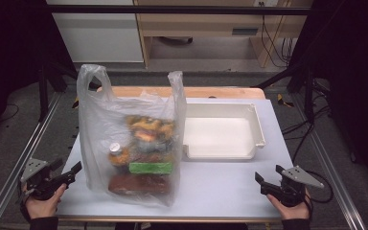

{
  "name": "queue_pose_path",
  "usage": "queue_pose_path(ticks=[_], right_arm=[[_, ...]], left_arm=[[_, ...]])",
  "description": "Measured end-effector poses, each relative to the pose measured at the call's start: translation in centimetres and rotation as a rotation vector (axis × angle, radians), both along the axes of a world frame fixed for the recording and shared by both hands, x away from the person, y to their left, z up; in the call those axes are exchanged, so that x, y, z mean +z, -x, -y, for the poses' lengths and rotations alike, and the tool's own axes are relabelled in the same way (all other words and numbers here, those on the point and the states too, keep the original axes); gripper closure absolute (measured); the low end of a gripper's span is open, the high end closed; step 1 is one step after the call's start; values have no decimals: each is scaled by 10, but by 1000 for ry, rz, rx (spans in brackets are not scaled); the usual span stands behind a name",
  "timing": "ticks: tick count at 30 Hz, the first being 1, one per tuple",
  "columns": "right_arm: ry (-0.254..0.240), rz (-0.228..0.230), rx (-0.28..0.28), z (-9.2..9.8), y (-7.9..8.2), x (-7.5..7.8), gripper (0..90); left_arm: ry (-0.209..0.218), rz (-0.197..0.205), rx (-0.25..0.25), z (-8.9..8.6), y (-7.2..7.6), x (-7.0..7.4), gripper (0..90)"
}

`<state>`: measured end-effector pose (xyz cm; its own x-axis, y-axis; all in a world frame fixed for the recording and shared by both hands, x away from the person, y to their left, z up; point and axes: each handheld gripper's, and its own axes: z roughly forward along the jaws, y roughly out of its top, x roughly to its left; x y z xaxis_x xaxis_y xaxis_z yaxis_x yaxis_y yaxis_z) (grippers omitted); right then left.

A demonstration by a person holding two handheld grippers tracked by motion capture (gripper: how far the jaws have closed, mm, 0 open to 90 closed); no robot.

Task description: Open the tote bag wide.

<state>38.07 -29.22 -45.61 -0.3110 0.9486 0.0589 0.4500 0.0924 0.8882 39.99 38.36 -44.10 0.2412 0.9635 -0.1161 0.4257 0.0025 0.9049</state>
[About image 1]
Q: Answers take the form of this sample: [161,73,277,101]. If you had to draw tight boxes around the person's left hand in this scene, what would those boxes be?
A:
[23,183,69,220]

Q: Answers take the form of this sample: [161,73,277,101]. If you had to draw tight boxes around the orange juice bottle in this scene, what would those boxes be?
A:
[107,142,132,168]

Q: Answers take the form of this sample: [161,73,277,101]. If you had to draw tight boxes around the black orange chip bag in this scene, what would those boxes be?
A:
[126,114,176,151]

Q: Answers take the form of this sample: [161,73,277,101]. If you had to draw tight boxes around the green seaweed snack packet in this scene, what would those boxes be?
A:
[128,161,174,175]

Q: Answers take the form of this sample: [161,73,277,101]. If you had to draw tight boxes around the white table mat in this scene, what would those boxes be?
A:
[56,97,294,221]

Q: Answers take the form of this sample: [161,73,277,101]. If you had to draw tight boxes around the person's right hand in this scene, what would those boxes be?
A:
[265,189,312,221]

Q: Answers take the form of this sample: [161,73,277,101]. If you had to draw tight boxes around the black metal stand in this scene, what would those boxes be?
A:
[254,61,318,125]
[37,59,101,123]

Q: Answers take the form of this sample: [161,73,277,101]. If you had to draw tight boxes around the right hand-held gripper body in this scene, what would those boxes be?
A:
[260,165,326,208]

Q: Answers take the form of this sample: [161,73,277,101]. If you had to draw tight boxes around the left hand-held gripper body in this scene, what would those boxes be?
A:
[16,157,69,202]

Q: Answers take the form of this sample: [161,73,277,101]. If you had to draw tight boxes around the clear plastic bag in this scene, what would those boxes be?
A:
[76,63,188,207]

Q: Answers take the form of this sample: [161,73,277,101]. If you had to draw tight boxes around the hanging black cables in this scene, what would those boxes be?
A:
[260,2,297,69]

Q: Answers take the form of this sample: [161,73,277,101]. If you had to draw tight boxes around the black horizontal bar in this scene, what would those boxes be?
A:
[46,4,312,16]

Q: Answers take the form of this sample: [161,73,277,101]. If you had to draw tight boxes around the light wooden desk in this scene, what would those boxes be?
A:
[133,0,314,69]

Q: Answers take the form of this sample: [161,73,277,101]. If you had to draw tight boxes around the black floor cables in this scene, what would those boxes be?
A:
[281,104,333,165]

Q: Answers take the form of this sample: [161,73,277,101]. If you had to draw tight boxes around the white plastic tray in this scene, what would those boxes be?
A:
[182,102,266,161]

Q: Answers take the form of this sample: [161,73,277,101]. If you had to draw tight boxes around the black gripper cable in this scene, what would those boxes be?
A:
[17,188,32,223]
[304,170,335,205]

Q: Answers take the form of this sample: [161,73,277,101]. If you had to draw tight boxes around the aluminium floor rail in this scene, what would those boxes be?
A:
[290,95,368,230]
[0,91,63,230]

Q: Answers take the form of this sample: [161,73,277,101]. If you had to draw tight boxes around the white cabinet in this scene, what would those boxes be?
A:
[46,0,145,64]

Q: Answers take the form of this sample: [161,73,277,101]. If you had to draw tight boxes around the brown rectangular box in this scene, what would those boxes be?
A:
[107,173,171,196]

